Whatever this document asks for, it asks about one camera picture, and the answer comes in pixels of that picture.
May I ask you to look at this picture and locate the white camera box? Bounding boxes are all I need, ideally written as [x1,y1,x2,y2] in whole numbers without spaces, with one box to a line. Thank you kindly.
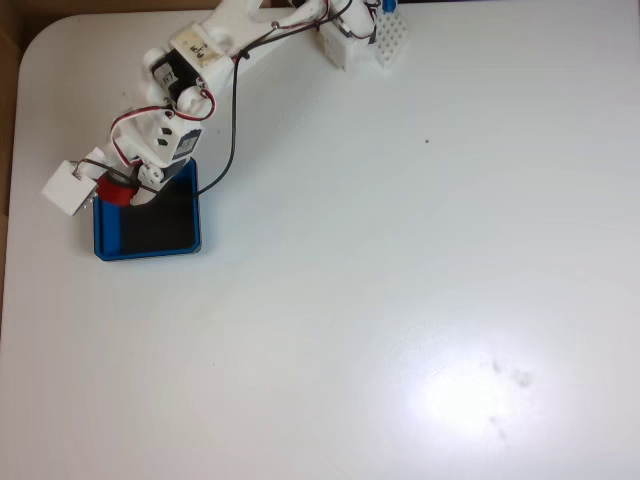
[40,159,98,218]

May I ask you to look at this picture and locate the white perforated base plate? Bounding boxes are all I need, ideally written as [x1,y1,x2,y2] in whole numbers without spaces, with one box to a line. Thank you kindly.
[372,11,412,72]

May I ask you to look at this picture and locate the black cable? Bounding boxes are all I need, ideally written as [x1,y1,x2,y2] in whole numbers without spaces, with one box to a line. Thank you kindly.
[74,19,332,198]

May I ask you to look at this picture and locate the blue square box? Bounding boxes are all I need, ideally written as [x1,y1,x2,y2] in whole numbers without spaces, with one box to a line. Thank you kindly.
[93,157,204,263]

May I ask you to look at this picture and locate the red tape roll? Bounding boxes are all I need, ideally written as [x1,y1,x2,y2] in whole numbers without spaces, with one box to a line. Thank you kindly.
[96,172,141,208]

